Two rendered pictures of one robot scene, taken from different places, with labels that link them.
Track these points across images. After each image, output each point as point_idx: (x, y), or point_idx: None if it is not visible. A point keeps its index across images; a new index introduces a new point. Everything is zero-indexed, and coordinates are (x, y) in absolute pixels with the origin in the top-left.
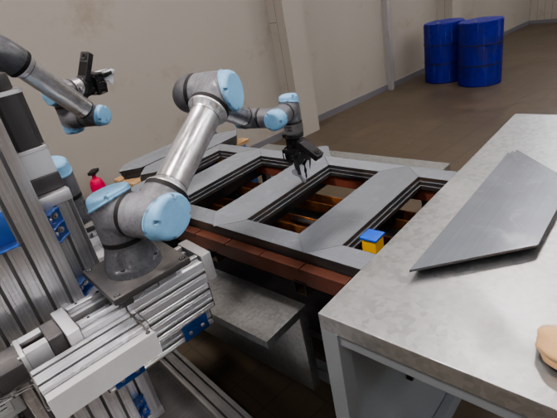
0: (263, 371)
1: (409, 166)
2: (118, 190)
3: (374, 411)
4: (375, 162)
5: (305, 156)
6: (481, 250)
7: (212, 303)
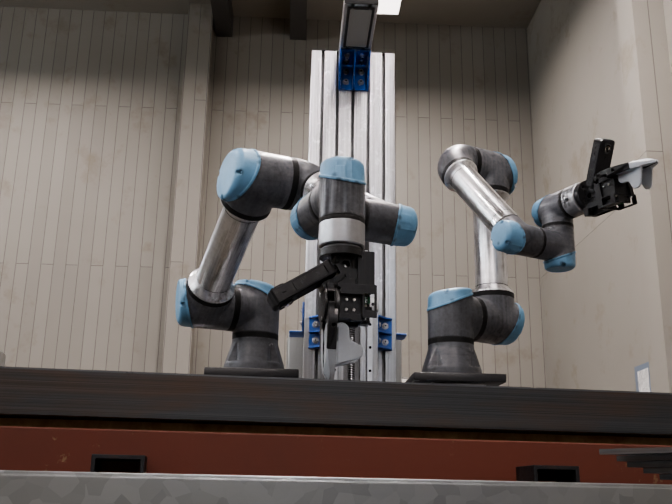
0: None
1: (123, 371)
2: (235, 282)
3: None
4: (277, 377)
5: (322, 309)
6: None
7: None
